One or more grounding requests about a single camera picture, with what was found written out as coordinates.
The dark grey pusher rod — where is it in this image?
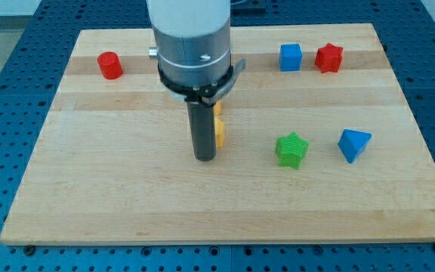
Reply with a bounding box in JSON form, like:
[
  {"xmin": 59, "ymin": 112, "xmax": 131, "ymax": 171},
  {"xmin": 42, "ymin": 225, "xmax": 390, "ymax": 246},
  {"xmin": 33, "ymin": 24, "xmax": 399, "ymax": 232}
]
[{"xmin": 187, "ymin": 102, "xmax": 217, "ymax": 162}]

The grey cylindrical robot arm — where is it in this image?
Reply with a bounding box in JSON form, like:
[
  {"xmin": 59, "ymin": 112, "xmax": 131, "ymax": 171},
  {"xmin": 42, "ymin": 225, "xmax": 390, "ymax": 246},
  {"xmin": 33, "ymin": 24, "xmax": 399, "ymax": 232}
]
[{"xmin": 147, "ymin": 0, "xmax": 245, "ymax": 162}]

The yellow hexagon block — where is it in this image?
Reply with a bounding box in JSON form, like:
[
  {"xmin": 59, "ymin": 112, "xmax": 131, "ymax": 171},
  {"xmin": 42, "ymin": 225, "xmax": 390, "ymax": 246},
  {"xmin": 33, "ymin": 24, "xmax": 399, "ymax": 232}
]
[{"xmin": 214, "ymin": 117, "xmax": 225, "ymax": 148}]

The red star block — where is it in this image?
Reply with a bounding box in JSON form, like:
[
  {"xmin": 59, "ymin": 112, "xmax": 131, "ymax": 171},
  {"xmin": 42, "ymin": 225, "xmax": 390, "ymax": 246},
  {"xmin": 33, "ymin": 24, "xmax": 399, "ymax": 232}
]
[{"xmin": 314, "ymin": 43, "xmax": 344, "ymax": 73}]

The red cylinder block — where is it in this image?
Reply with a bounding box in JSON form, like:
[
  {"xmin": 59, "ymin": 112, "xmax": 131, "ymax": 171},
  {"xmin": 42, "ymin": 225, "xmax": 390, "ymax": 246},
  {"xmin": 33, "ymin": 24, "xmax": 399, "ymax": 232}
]
[{"xmin": 97, "ymin": 51, "xmax": 123, "ymax": 79}]

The yellow block behind rod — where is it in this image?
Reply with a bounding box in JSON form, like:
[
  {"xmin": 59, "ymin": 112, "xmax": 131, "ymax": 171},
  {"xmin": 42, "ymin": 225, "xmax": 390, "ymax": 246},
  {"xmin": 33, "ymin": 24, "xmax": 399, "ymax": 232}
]
[{"xmin": 214, "ymin": 100, "xmax": 222, "ymax": 116}]

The green star block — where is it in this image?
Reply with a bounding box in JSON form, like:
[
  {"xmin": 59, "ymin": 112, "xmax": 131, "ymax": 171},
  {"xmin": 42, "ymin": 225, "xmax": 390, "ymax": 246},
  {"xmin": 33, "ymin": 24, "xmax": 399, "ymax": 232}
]
[{"xmin": 275, "ymin": 131, "xmax": 309, "ymax": 169}]

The light wooden board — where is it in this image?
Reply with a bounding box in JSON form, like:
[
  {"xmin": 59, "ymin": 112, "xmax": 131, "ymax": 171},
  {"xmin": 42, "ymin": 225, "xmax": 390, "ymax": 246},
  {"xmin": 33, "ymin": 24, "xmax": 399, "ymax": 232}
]
[{"xmin": 0, "ymin": 23, "xmax": 435, "ymax": 246}]

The blue cube block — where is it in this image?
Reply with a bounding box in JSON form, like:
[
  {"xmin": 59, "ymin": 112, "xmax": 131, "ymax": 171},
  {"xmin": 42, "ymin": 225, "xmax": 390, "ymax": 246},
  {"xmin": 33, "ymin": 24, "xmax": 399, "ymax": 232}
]
[{"xmin": 279, "ymin": 44, "xmax": 303, "ymax": 72}]

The blue triangular prism block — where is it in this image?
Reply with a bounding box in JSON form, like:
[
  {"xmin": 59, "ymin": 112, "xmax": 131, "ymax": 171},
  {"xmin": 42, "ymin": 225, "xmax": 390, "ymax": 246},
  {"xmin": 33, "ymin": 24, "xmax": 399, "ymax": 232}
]
[{"xmin": 338, "ymin": 129, "xmax": 372, "ymax": 163}]

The black clamp ring mount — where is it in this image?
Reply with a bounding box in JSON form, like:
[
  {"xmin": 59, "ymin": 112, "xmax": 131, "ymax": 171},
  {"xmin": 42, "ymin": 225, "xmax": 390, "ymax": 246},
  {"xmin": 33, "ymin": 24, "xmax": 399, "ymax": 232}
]
[{"xmin": 158, "ymin": 59, "xmax": 246, "ymax": 105}]

